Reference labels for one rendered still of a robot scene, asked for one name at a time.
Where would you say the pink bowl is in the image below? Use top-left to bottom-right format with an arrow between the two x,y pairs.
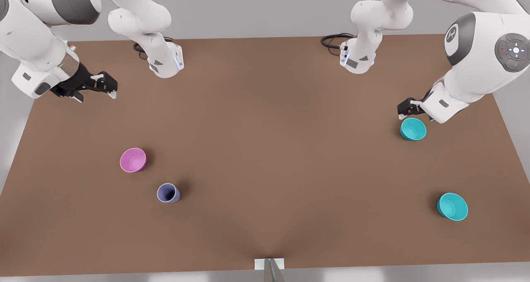
120,147 -> 147,173

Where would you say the silver frame post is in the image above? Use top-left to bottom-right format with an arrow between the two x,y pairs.
254,258 -> 286,282

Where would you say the purple-blue cup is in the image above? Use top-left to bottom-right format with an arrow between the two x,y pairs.
157,183 -> 181,204

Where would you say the small teal bowl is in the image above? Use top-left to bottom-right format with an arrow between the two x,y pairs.
400,117 -> 427,141

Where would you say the black cable loop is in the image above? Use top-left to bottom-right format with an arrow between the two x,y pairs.
320,33 -> 355,56
133,37 -> 174,60

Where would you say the large teal bowl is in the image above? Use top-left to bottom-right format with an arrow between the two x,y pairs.
436,192 -> 469,222

